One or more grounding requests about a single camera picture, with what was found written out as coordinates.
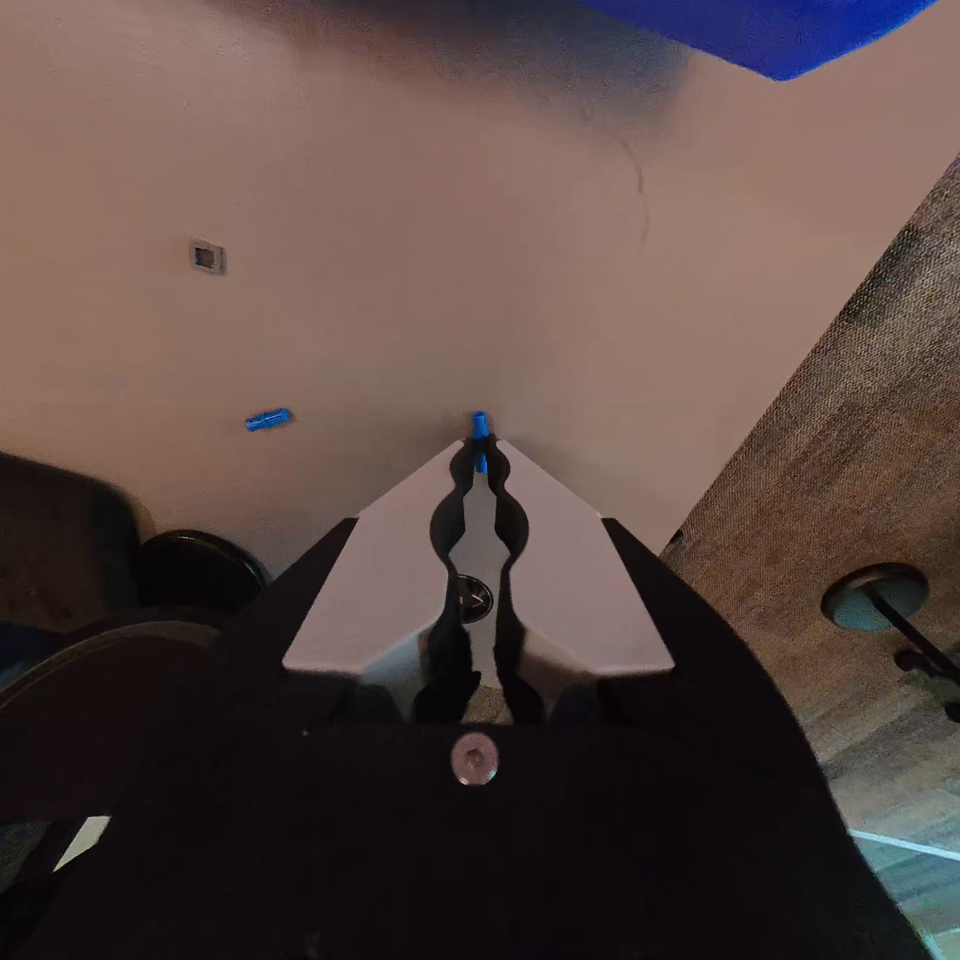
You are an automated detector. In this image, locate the round stand foot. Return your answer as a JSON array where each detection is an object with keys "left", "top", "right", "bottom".
[{"left": 821, "top": 562, "right": 960, "bottom": 721}]

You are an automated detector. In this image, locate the blue plastic bin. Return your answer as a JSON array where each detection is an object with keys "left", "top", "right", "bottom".
[{"left": 577, "top": 0, "right": 942, "bottom": 82}]

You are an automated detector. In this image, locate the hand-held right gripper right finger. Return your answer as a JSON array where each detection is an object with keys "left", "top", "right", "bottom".
[{"left": 483, "top": 438, "right": 676, "bottom": 725}]

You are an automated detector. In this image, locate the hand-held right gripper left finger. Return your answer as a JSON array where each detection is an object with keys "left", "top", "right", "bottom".
[{"left": 281, "top": 438, "right": 481, "bottom": 725}]

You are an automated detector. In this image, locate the round black table grommet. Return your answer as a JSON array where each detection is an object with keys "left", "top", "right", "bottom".
[{"left": 453, "top": 573, "right": 496, "bottom": 624}]

